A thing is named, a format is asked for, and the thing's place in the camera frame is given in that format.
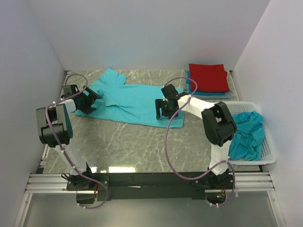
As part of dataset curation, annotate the black base beam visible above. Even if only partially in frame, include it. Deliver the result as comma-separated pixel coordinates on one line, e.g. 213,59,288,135
65,171,235,204

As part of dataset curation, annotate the red folded t-shirt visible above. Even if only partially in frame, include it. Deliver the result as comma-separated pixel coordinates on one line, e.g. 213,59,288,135
189,63,230,93

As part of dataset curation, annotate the light blue t-shirt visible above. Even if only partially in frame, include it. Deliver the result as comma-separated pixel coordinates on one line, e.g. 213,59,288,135
74,68,185,129

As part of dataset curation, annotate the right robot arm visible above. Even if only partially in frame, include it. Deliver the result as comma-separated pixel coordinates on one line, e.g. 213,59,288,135
155,84,237,189

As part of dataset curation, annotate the grey-blue folded t-shirt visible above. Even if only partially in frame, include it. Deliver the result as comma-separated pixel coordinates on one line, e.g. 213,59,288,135
184,86,232,99

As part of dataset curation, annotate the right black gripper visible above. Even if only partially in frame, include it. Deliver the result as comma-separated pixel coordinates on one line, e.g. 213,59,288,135
155,99,178,120

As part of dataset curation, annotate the teal t-shirt in basket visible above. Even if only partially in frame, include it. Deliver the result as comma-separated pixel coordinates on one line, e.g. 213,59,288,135
229,111,265,161

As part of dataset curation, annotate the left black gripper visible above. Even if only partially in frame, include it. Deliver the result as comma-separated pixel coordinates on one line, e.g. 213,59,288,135
76,86,102,115

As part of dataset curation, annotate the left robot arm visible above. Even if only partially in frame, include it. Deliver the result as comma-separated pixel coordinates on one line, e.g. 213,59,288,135
36,85,103,190

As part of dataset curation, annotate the aluminium rail frame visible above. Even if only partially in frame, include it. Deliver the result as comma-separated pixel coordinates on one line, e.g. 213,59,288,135
25,70,276,194

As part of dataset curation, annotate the white plastic basket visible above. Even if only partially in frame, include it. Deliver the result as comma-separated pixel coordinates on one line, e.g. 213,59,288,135
226,101,276,166

